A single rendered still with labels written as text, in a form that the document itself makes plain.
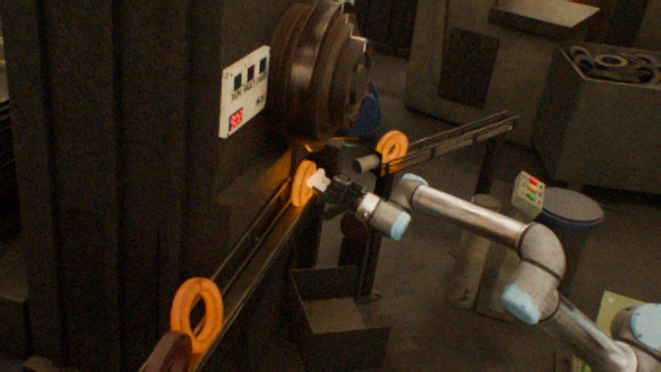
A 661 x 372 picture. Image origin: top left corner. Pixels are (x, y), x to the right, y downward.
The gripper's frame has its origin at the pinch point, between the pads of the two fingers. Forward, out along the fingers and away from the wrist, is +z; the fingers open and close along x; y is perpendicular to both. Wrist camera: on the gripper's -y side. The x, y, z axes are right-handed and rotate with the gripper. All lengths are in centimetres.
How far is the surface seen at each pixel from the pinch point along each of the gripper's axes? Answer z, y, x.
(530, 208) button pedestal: -77, 3, -59
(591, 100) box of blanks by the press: -97, 15, -198
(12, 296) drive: 68, -74, 41
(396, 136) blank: -18, 6, -51
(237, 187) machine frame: 11.3, 7.8, 35.1
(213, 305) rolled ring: -2, -8, 64
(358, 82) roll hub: -2.3, 39.6, 1.4
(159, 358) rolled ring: -2, -1, 92
